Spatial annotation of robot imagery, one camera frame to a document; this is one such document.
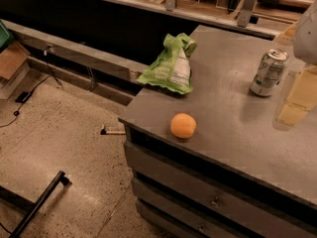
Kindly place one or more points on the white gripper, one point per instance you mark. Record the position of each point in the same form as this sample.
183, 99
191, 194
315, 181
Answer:
307, 35

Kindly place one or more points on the silver green 7up can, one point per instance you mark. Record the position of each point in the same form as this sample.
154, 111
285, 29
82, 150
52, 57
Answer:
270, 72

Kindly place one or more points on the green rice chip bag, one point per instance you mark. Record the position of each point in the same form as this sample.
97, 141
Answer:
171, 69

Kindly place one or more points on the grey drawer cabinet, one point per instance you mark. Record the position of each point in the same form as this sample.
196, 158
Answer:
241, 174

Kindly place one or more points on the orange fruit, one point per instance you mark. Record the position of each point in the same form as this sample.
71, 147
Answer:
182, 125

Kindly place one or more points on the small wooden stick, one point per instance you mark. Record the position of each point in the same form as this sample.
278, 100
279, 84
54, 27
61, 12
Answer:
105, 131

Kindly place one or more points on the brown cardboard box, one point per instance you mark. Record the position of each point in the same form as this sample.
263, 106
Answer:
13, 68

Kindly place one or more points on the green plastic bin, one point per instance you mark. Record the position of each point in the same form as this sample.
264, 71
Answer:
6, 38

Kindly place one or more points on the black metal stand leg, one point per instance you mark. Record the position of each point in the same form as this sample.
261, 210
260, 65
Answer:
31, 208

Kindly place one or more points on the grey metal ledge rail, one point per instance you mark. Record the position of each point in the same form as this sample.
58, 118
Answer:
98, 72

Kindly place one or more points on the black power adapter with cable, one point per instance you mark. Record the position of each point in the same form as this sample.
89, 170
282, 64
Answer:
25, 96

